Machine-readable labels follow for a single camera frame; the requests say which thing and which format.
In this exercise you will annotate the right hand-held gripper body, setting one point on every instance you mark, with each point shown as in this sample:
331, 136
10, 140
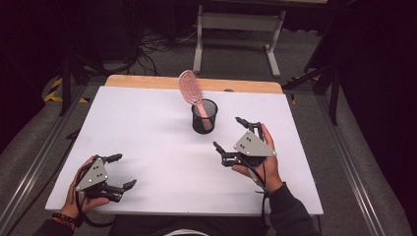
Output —
252, 147

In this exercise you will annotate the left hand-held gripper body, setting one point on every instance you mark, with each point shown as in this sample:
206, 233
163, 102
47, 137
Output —
95, 175

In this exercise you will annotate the black mesh pen holder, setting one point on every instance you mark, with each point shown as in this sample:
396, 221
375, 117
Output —
199, 126

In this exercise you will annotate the pink hairbrush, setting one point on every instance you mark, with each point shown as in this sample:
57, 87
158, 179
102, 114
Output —
190, 87

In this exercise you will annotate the person's right hand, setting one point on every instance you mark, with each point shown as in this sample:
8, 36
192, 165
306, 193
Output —
270, 172

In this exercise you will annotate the person's left hand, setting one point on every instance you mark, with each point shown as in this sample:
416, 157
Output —
73, 205

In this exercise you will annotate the white board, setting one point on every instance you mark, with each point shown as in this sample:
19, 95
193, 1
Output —
137, 131

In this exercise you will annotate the black clamp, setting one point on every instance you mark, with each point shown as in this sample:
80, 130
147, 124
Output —
73, 134

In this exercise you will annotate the yellow-black hazard tape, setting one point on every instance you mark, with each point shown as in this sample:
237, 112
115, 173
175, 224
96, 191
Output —
293, 98

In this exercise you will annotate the person's dark clothing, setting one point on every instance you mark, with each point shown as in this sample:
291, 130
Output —
183, 226

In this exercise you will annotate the white curved band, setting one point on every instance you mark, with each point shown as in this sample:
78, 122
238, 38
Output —
187, 232

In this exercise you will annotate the wooden table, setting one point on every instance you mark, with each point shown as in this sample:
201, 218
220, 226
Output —
147, 82

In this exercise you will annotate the black metal stand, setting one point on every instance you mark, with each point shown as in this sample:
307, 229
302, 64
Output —
334, 98
65, 85

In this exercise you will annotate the white metal stand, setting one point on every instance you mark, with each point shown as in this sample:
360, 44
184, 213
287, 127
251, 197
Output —
241, 22

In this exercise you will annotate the dark curtain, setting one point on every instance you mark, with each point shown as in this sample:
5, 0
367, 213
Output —
23, 49
383, 82

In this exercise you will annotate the aluminium rail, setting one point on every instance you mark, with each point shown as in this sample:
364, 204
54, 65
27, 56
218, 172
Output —
39, 157
350, 164

